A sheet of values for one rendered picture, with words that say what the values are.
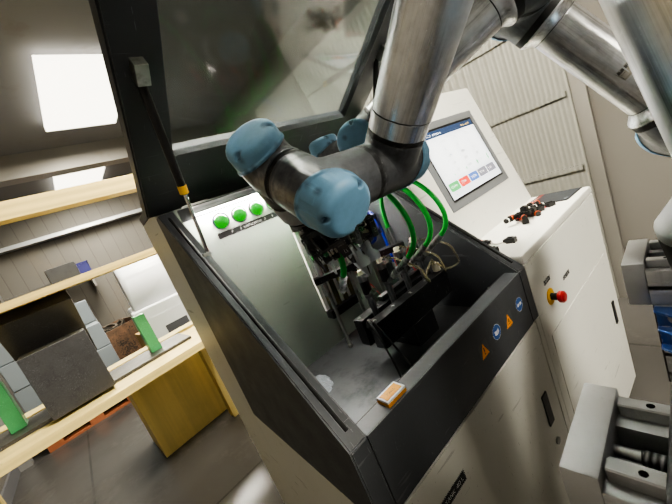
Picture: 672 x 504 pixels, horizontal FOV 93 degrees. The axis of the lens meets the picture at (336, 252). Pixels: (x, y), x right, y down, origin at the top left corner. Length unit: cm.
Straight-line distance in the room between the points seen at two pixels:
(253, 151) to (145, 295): 326
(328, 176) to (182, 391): 270
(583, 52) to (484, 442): 82
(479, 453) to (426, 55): 78
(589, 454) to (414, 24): 46
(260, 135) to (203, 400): 273
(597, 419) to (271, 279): 84
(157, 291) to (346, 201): 334
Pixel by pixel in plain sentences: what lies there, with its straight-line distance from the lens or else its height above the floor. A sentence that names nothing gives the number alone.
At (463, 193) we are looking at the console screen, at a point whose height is 115.
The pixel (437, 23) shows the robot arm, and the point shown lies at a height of 144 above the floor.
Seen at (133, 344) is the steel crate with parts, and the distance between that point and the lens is 608.
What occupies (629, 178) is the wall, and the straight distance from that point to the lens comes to 258.
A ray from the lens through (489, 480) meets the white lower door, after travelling 94.
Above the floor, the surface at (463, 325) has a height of 95.
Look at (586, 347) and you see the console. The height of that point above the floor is 52.
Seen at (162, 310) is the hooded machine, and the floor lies 90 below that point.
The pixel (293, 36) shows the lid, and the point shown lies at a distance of 88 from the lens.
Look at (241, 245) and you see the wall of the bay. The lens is 102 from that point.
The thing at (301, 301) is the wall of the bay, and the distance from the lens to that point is 110.
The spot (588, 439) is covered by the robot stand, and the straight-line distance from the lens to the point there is 48.
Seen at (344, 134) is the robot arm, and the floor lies 143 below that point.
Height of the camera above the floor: 134
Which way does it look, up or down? 10 degrees down
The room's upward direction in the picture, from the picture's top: 22 degrees counter-clockwise
